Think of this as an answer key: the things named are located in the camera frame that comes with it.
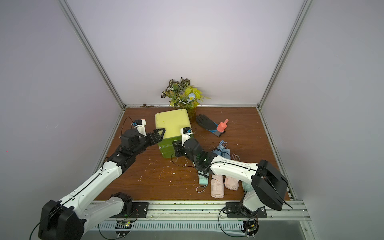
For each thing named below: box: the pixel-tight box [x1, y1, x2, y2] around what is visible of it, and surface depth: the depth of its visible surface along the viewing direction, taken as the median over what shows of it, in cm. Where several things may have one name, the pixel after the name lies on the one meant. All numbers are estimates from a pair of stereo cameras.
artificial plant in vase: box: [161, 77, 211, 122], surface depth 99 cm
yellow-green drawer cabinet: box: [155, 108, 192, 159], surface depth 84 cm
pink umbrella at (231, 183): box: [224, 176, 239, 191], surface depth 80 cm
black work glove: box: [196, 114, 226, 137], surface depth 109 cm
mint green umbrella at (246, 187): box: [242, 181, 253, 195], surface depth 78 cm
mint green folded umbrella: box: [197, 170, 209, 185], surface depth 83 cm
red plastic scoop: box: [217, 119, 229, 133], surface depth 108 cm
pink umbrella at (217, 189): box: [211, 174, 225, 199], surface depth 79 cm
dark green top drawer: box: [157, 135, 182, 159], surface depth 82 cm
